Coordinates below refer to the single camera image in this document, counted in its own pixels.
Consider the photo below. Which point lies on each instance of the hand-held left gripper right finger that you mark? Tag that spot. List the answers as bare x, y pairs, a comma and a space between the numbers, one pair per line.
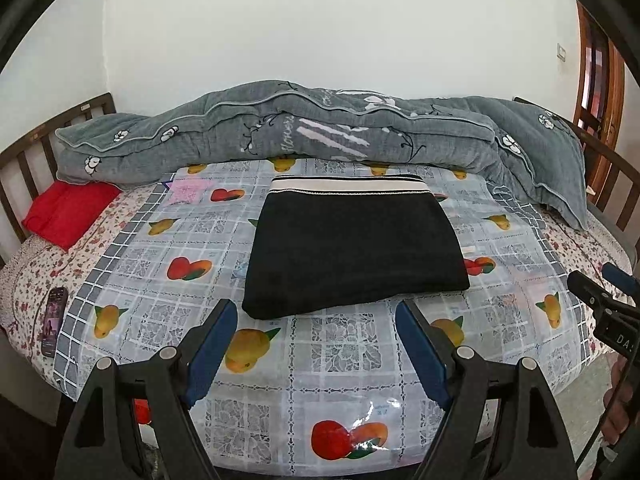
422, 355

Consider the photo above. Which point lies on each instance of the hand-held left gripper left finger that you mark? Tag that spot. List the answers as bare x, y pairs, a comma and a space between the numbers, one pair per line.
210, 355

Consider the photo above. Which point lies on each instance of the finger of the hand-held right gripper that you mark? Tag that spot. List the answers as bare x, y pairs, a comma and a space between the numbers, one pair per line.
620, 275
585, 286

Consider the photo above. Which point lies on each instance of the black pants with white stripe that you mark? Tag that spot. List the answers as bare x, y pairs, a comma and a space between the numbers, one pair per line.
350, 250

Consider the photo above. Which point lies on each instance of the person's right hand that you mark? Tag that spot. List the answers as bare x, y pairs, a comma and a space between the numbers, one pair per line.
617, 400

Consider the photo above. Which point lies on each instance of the clear fruit print bed cover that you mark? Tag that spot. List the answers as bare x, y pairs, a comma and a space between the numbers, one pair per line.
310, 360

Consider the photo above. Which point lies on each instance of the dark wooden slatted footboard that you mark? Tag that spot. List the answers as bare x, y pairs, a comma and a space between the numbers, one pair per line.
612, 160

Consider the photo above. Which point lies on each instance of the black smartphone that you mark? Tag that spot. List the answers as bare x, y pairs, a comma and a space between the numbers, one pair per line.
55, 320

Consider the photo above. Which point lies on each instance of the red pillow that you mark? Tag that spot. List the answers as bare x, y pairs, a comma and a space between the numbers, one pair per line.
70, 212

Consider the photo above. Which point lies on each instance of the brown wooden door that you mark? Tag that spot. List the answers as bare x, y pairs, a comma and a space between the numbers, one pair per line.
597, 70

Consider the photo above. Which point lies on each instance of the grey flower print quilt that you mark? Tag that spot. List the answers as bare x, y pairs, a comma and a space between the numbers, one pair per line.
200, 135

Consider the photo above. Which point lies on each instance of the dark wooden slatted headboard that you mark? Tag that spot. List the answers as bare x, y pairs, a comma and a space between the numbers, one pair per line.
45, 132

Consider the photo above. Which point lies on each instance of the white wall switch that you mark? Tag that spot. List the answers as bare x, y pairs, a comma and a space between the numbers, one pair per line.
562, 52

